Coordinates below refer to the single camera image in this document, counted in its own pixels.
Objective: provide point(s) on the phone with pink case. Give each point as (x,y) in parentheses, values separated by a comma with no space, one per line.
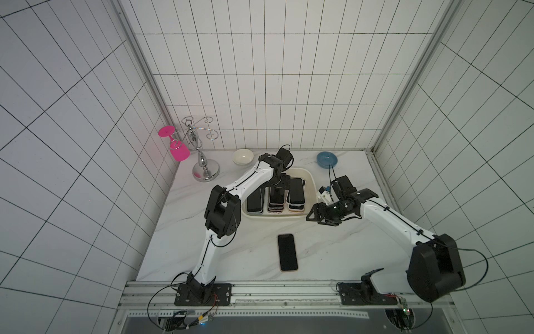
(287,252)

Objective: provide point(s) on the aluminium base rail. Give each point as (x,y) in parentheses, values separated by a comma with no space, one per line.
(155,300)

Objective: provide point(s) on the pink plastic wine glass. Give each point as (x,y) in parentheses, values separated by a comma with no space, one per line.
(177,148)

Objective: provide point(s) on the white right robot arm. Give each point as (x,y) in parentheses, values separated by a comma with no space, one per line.
(435,268)

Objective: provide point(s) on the white plastic storage box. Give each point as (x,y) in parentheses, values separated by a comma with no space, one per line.
(310,190)

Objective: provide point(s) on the stack phone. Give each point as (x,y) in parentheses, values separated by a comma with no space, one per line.
(296,191)
(255,202)
(276,197)

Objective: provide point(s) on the blue ceramic bowl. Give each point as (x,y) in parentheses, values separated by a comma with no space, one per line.
(327,159)

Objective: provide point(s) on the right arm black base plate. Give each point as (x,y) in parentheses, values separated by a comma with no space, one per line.
(354,294)

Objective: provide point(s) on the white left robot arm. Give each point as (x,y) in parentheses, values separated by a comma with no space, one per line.
(223,213)

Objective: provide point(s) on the white ceramic bowl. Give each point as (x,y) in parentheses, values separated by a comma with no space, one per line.
(243,157)

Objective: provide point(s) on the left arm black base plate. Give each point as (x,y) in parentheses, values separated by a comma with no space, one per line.
(203,295)

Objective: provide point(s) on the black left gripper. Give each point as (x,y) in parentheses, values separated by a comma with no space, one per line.
(284,184)

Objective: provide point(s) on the chrome wine glass rack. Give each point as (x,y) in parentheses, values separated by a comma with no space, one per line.
(205,170)

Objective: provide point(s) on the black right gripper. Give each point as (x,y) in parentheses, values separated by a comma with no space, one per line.
(334,211)

